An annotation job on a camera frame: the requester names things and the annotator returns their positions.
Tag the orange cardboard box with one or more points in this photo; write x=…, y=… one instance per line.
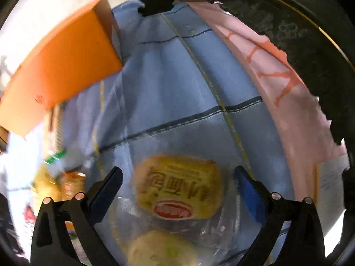
x=63, y=69

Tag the white printed sheet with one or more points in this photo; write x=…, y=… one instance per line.
x=330, y=180

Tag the blue checked tablecloth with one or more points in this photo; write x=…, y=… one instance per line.
x=177, y=88

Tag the pastry packet with green label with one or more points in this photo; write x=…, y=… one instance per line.
x=158, y=249

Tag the dark carved wooden furniture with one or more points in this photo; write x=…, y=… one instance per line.
x=305, y=27

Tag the bread packet with red label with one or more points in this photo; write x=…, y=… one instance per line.
x=177, y=188

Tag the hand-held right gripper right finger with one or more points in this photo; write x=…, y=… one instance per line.
x=251, y=196

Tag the pink cloth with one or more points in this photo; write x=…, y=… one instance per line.
x=285, y=110

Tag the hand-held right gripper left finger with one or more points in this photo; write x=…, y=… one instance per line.
x=104, y=196

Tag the orange snack packet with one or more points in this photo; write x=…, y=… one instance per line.
x=73, y=184

